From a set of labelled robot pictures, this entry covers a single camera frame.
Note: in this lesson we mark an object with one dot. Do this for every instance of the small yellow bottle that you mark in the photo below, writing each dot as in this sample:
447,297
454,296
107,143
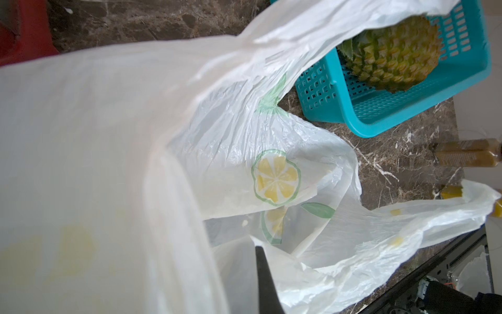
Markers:
470,153

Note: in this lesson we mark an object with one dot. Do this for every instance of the rear pineapple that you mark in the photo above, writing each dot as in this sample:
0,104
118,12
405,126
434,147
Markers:
394,58

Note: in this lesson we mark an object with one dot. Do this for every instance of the teal plastic basket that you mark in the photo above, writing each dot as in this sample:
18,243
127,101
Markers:
329,93

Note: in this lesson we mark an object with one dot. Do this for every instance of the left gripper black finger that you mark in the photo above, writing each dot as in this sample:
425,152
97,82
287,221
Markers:
269,302

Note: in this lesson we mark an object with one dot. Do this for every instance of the white plastic bag lemon print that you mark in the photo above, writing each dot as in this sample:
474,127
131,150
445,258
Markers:
143,177

